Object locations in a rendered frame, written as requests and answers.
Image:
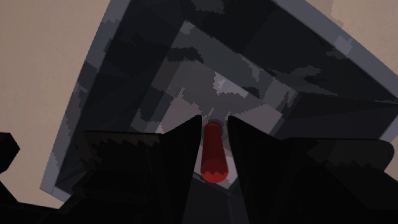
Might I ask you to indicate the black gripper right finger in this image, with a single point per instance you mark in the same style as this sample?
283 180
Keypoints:
266 166

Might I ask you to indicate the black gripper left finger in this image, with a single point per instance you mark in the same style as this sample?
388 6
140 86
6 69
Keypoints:
169 157

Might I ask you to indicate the red peg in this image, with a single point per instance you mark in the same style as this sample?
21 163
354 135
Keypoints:
214 167

